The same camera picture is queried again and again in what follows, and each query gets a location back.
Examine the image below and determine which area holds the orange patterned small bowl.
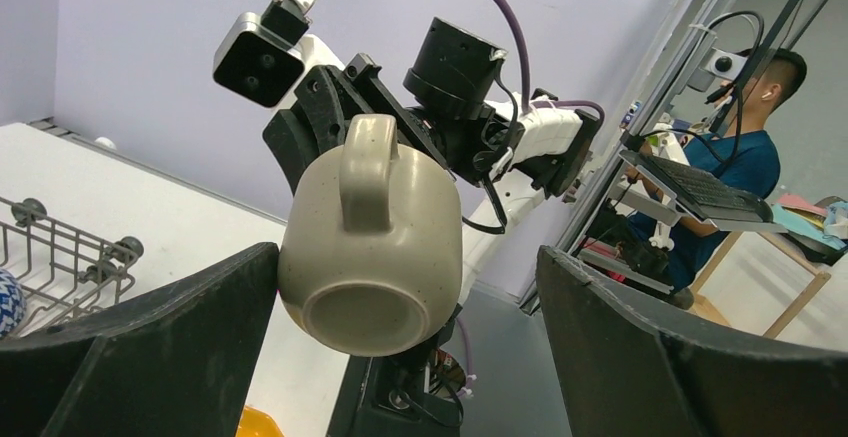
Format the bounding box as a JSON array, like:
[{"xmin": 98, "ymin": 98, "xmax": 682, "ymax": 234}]
[{"xmin": 1, "ymin": 268, "xmax": 27, "ymax": 338}]

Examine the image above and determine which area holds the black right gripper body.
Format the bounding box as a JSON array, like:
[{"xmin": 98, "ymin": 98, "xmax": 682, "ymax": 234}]
[{"xmin": 262, "ymin": 54, "xmax": 504, "ymax": 190}]

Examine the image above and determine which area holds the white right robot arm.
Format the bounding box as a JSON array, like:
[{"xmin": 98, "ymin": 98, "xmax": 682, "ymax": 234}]
[{"xmin": 263, "ymin": 19, "xmax": 603, "ymax": 436}]

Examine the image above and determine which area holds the small grey-green mug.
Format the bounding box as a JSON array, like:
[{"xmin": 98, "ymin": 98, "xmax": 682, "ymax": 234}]
[{"xmin": 278, "ymin": 114, "xmax": 463, "ymax": 357}]

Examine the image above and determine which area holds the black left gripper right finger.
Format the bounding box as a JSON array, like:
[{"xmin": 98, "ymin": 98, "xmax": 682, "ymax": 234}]
[{"xmin": 536, "ymin": 246, "xmax": 847, "ymax": 436}]

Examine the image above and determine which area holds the person in blue shirt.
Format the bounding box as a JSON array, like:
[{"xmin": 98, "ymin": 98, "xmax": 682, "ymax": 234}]
[{"xmin": 664, "ymin": 48, "xmax": 808, "ymax": 310}]

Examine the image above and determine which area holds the grey wire dish rack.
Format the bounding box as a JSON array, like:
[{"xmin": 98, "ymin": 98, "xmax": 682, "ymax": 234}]
[{"xmin": 1, "ymin": 198, "xmax": 145, "ymax": 339}]

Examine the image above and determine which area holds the yellow polka dot plate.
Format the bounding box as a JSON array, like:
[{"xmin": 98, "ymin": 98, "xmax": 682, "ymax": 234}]
[{"xmin": 235, "ymin": 406, "xmax": 284, "ymax": 437}]

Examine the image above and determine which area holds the black keyboard on stand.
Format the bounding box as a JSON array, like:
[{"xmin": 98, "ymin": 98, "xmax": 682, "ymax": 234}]
[{"xmin": 620, "ymin": 150, "xmax": 786, "ymax": 233}]

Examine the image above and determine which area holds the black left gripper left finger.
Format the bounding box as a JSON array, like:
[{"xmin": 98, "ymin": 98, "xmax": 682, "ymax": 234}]
[{"xmin": 1, "ymin": 243, "xmax": 279, "ymax": 436}]

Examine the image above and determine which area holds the small webcam on frame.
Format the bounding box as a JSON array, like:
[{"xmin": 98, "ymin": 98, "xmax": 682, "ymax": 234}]
[{"xmin": 684, "ymin": 35, "xmax": 748, "ymax": 92}]

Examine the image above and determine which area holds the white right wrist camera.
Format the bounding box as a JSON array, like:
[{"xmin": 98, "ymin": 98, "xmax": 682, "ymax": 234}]
[{"xmin": 212, "ymin": 0, "xmax": 344, "ymax": 108}]

